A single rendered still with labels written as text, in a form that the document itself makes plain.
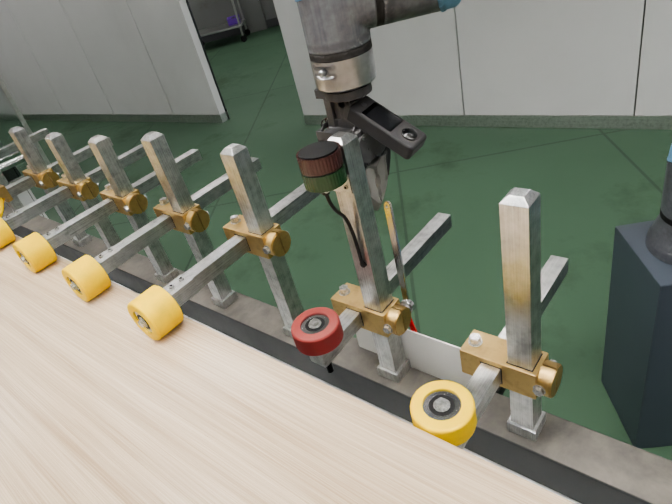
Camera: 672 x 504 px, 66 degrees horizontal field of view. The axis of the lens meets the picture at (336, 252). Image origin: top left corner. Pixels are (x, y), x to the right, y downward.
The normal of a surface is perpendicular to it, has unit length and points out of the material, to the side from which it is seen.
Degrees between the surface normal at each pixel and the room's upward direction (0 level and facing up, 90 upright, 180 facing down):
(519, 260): 90
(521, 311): 90
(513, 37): 90
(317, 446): 0
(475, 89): 90
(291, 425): 0
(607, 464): 0
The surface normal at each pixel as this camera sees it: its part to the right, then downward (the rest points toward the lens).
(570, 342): -0.22, -0.80
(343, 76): -0.05, 0.58
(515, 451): -0.60, 0.56
